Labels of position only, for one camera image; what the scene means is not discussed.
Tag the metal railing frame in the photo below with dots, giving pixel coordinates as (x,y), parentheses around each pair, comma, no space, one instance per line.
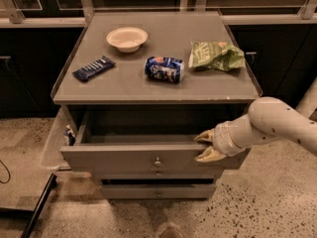
(66,13)

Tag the black metal bar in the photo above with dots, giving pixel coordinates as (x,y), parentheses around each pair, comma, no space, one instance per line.
(50,185)

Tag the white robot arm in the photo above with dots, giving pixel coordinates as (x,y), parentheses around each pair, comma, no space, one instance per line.
(267,119)

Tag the snack packets in bin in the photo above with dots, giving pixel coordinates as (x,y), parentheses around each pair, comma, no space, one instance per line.
(69,135)

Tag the grey bottom drawer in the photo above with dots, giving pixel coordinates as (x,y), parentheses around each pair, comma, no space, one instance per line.
(151,191)

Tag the grey drawer cabinet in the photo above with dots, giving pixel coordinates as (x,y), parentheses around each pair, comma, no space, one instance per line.
(202,99)

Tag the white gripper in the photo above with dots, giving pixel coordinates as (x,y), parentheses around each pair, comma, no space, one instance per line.
(222,138)

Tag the green chip bag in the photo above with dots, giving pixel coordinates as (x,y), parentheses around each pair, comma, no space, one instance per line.
(216,55)

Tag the blue soda can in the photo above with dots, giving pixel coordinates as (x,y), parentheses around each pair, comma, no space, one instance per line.
(165,69)

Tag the grey top drawer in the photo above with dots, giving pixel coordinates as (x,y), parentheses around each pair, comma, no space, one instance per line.
(108,143)

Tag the white paper bowl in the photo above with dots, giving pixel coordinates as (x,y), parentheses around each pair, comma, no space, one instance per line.
(127,39)

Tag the grey drawer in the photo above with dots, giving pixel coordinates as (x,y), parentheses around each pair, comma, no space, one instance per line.
(108,143)
(151,191)
(158,175)

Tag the clear plastic bin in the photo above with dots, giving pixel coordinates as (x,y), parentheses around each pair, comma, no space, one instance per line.
(52,158)

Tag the grey middle drawer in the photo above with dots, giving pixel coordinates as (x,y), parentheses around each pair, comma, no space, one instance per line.
(158,175)

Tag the blue snack bar wrapper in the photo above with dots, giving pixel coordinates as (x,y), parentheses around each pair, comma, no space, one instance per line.
(93,69)

